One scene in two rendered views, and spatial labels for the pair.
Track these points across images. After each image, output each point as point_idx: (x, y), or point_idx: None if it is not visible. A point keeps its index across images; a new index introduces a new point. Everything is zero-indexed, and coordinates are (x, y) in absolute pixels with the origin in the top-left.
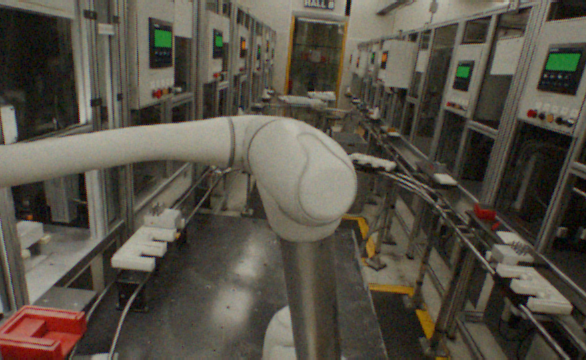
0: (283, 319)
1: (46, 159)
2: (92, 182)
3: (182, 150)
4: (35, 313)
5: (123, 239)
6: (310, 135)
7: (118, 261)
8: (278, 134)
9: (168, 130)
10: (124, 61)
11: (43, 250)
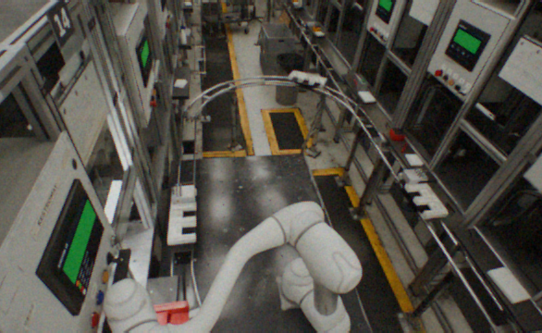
0: (296, 272)
1: (220, 310)
2: (141, 201)
3: (259, 251)
4: (160, 310)
5: (157, 213)
6: (338, 253)
7: (172, 241)
8: (319, 251)
9: (252, 245)
10: (132, 102)
11: None
